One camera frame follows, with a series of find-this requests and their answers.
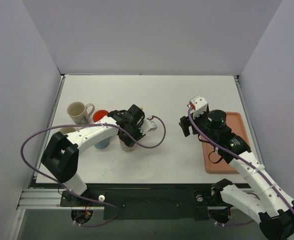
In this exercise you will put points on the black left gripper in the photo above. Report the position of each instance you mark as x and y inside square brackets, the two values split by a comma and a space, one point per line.
[130, 135]

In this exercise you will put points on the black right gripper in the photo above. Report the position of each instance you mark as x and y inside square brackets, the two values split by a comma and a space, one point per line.
[187, 124]

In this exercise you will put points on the pink mug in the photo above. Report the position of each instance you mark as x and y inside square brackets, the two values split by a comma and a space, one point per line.
[127, 148]

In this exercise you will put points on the blue mug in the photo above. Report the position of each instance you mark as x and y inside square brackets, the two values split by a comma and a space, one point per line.
[102, 144]

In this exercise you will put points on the orange mug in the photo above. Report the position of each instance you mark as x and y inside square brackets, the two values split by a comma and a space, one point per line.
[98, 115]

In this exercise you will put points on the white patterned mug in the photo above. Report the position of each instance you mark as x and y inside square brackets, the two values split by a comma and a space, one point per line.
[80, 113]

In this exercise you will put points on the beige patterned mug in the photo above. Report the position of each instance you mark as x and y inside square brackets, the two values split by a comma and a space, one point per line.
[67, 130]

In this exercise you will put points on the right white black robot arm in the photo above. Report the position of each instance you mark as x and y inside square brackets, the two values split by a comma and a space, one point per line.
[272, 209]

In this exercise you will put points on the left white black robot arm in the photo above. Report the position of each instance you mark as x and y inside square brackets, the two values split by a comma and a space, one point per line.
[62, 152]

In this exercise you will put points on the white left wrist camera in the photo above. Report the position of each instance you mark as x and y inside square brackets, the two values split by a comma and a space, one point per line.
[148, 125]

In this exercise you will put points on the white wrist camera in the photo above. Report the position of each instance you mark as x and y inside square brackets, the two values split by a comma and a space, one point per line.
[148, 125]
[198, 105]

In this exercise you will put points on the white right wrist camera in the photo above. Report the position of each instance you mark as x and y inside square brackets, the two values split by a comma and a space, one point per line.
[198, 105]

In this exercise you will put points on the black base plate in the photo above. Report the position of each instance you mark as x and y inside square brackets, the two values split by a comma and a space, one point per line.
[146, 200]

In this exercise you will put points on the aluminium rail frame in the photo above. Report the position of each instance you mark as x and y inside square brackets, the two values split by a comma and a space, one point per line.
[172, 159]

